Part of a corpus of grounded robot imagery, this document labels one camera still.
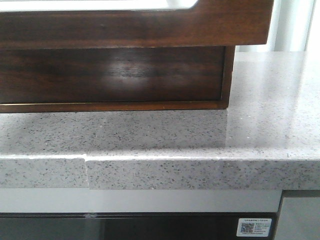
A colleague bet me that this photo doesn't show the wooden drawer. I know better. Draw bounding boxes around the wooden drawer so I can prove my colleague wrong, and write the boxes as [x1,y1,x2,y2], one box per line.
[0,46,226,104]
[0,0,274,50]

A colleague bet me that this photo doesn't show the dark wooden drawer cabinet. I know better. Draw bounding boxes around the dark wooden drawer cabinet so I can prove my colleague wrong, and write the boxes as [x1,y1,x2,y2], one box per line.
[0,44,236,113]

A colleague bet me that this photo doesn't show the white QR code sticker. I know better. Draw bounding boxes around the white QR code sticker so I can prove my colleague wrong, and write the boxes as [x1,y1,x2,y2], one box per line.
[236,218,273,238]

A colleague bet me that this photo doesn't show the white curtain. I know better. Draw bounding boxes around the white curtain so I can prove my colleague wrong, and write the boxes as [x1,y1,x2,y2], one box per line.
[235,0,320,52]

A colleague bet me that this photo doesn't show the grey cabinet door panel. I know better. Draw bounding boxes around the grey cabinet door panel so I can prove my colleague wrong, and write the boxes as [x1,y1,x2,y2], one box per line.
[274,190,320,240]

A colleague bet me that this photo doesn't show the black glass built-in appliance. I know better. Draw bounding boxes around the black glass built-in appliance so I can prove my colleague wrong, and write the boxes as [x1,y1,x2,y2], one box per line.
[0,212,278,240]

